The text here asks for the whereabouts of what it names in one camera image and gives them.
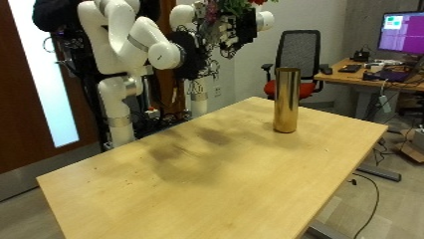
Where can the flower bouquet with stem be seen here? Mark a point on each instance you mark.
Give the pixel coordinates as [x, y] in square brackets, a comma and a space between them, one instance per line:
[232, 5]

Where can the gold cylinder vase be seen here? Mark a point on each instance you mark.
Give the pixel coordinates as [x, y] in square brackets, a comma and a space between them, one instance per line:
[288, 99]

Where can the black mesh office chair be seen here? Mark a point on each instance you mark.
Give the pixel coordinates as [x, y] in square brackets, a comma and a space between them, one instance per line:
[299, 49]

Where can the red emergency stop button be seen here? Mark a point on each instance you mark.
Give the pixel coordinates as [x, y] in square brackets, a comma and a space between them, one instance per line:
[152, 112]

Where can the black computer mouse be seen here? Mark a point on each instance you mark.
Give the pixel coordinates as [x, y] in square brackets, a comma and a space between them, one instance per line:
[326, 70]

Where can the wooden office desk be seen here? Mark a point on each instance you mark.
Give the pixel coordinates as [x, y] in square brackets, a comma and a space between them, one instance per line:
[340, 78]

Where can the black keyboard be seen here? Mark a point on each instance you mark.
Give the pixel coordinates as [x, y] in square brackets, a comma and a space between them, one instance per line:
[350, 68]

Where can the black desk device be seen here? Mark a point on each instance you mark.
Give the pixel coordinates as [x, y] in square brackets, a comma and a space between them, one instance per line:
[361, 55]

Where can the frosted door window panel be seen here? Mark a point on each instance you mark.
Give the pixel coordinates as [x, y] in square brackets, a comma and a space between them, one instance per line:
[49, 83]

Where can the person in dark clothing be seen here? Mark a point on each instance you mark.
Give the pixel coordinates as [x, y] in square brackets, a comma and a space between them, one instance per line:
[54, 15]

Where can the computer monitor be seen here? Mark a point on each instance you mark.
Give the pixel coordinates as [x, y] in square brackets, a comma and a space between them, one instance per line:
[405, 33]

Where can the white power strip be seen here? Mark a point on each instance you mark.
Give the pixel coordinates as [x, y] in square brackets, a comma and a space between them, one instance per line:
[385, 103]

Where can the cardboard box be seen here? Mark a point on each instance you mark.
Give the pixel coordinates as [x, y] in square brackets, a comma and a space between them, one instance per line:
[413, 146]

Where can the grey table foot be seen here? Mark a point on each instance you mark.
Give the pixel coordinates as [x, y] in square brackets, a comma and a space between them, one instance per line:
[380, 172]

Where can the white wall outlet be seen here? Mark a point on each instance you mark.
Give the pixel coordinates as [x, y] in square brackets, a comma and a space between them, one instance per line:
[217, 91]

